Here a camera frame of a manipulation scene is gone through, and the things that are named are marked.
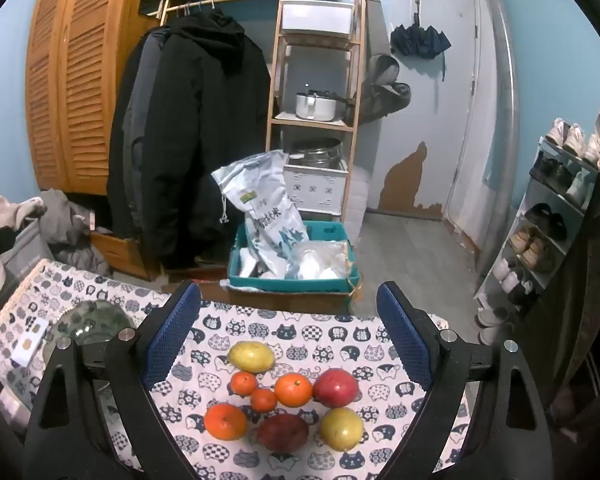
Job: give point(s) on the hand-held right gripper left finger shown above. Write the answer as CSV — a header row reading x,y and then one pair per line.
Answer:
x,y
172,330

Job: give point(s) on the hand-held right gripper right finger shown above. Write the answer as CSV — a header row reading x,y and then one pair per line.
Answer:
x,y
405,335

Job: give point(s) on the scalloped glass bowl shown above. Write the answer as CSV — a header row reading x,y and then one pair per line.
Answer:
x,y
92,320

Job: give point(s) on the bright red apple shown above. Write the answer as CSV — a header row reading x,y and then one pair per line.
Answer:
x,y
335,387

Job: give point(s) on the small mandarin orange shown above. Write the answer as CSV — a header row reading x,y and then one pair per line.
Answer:
x,y
243,383
264,400

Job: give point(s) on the large orange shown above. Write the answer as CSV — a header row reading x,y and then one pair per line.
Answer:
x,y
225,421

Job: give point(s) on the medium orange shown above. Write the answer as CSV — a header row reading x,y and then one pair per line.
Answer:
x,y
293,390

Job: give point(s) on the dark red apple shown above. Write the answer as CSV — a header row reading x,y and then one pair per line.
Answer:
x,y
282,432

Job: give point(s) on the beige hoodie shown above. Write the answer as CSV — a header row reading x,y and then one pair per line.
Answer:
x,y
0,210

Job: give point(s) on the grey fabric bag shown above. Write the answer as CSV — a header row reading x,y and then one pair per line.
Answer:
x,y
30,260

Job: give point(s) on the cardboard box red label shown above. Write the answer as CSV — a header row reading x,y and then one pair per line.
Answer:
x,y
195,275

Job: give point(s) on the dark grey jacket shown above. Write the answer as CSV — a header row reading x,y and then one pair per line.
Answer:
x,y
72,225

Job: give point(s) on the cat-print tablecloth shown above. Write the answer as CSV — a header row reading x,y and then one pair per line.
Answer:
x,y
305,332

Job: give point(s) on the white card with yellow chips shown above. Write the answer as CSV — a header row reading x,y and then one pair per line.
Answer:
x,y
27,345

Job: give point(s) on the plain cardboard box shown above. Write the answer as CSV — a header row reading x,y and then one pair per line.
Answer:
x,y
280,302

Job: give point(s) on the clear plastic bag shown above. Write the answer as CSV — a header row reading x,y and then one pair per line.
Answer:
x,y
320,260

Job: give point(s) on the teal plastic basket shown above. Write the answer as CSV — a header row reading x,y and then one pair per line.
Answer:
x,y
330,232

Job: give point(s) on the shoe rack with shoes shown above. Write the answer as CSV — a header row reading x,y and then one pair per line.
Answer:
x,y
535,252

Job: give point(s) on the white rice bag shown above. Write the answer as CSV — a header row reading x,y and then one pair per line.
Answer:
x,y
270,210

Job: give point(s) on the white patterned cabinet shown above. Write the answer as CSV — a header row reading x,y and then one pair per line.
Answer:
x,y
315,190

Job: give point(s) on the wooden louvered wardrobe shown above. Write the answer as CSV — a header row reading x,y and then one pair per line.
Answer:
x,y
80,85

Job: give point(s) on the grey hanging jacket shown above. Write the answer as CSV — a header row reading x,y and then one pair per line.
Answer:
x,y
140,125

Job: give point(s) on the dark brown coat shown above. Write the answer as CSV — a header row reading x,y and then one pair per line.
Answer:
x,y
590,285

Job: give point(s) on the grey shoe rack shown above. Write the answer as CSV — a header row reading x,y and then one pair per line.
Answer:
x,y
532,187

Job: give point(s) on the steel pot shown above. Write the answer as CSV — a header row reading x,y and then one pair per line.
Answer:
x,y
315,155

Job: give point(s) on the black hanging jacket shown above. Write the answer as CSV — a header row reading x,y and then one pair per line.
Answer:
x,y
195,110

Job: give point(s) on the pale blue door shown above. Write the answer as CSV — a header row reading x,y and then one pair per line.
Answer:
x,y
430,110

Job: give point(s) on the wooden shelf rack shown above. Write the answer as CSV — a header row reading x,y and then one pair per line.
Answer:
x,y
310,124

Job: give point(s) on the silver pipe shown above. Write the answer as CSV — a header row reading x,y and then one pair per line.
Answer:
x,y
502,110

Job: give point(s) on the white enamel pot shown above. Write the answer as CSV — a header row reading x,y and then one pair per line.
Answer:
x,y
312,106

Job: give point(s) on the dark blue umbrella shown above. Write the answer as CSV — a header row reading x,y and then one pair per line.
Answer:
x,y
420,40

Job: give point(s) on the white storage box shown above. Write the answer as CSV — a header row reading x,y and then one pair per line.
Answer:
x,y
317,17

